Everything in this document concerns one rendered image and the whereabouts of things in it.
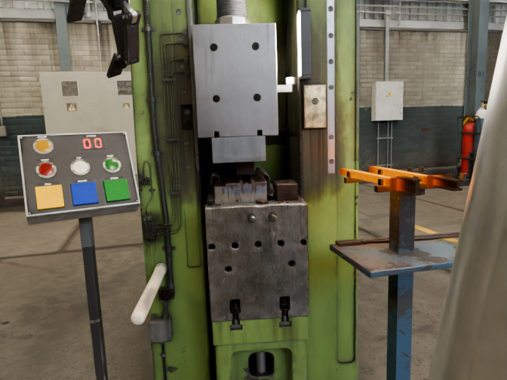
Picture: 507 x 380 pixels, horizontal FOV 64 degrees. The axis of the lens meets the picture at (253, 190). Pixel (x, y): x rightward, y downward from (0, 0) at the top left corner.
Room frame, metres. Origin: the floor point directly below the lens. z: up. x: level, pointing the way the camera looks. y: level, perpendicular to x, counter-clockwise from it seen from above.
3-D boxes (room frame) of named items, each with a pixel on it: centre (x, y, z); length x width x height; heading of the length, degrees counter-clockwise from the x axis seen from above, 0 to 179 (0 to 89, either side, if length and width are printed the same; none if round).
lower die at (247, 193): (1.72, 0.06, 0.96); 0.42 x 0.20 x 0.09; 3
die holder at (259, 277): (1.74, 0.01, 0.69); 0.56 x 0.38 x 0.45; 3
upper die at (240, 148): (1.72, 0.06, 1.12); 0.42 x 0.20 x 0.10; 3
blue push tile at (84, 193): (1.29, 0.54, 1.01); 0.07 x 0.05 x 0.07; 118
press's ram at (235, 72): (1.73, 0.02, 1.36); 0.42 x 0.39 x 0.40; 3
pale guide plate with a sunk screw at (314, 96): (1.66, -0.26, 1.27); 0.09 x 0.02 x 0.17; 93
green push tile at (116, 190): (1.34, 0.46, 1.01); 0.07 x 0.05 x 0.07; 118
